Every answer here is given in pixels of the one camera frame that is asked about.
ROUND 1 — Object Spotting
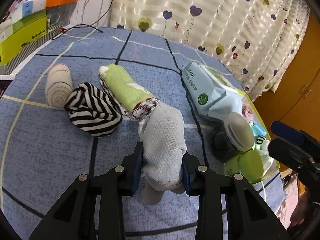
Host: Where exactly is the grey sock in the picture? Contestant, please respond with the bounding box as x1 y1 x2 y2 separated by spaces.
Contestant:
138 102 187 205

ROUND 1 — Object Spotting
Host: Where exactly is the green towel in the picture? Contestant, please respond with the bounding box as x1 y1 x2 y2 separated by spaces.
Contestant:
99 63 159 121

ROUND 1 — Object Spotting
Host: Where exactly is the black white striped sock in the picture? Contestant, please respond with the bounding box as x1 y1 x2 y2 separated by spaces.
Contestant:
64 82 123 138

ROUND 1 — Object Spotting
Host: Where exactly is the white bandage cloth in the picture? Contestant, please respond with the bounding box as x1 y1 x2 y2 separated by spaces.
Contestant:
45 64 73 109

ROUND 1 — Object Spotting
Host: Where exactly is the clear plastic bag with items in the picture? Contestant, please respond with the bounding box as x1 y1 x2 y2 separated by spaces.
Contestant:
241 103 256 122

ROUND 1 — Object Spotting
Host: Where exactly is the person right hand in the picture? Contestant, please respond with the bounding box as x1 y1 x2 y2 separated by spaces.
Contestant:
290 187 310 227

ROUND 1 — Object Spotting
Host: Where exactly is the blue face mask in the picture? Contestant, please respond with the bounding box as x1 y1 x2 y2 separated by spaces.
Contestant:
249 121 267 139

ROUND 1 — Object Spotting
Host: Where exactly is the wooden wardrobe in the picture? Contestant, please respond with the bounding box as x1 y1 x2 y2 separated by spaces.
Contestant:
254 14 319 140

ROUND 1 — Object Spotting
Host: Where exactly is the green lidded white box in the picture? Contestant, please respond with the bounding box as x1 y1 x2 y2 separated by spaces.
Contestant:
237 89 280 184

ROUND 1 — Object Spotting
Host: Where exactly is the green plastic jar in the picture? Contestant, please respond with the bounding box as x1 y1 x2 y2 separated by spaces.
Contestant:
223 150 264 183

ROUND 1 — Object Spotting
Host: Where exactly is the clear lidded dark jar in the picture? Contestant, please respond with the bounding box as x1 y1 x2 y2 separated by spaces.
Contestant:
210 112 255 161

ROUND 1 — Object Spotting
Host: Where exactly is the wet wipes pack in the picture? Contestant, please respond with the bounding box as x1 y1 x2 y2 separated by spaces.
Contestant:
182 62 243 120

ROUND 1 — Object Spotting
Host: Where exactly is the heart pattern curtain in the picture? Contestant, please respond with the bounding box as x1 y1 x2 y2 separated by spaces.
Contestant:
110 0 310 100

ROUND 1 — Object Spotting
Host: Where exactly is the striped tray box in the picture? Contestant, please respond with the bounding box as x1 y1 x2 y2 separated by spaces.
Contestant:
1 25 61 75

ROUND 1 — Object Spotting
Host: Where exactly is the lime green cardboard box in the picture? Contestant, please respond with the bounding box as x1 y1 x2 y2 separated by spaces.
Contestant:
1 16 47 65

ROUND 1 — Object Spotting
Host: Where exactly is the white green long box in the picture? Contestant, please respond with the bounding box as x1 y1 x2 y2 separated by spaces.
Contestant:
1 9 47 42

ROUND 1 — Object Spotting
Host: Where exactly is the white blue tissue box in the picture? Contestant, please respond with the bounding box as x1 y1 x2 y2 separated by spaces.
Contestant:
1 0 47 31

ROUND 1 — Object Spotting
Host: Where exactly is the black cable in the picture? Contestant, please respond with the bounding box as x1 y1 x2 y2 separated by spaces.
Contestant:
51 0 118 41

